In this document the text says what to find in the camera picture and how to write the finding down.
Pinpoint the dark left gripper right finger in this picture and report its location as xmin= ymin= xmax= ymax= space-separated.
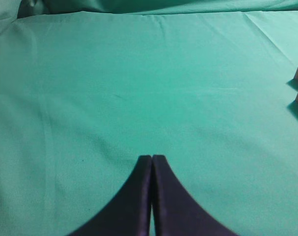
xmin=152 ymin=155 xmax=236 ymax=236

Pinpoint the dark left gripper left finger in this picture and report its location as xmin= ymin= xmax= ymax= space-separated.
xmin=69 ymin=155 xmax=152 ymax=236

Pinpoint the green cloth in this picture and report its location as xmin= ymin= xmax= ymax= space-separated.
xmin=0 ymin=0 xmax=298 ymax=236

